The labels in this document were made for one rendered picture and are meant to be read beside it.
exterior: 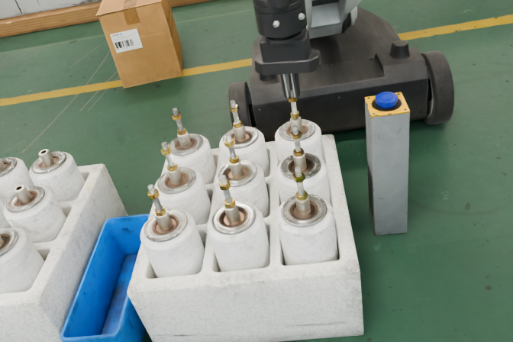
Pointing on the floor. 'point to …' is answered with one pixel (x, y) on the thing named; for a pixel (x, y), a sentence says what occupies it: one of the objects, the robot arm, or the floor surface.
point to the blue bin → (108, 287)
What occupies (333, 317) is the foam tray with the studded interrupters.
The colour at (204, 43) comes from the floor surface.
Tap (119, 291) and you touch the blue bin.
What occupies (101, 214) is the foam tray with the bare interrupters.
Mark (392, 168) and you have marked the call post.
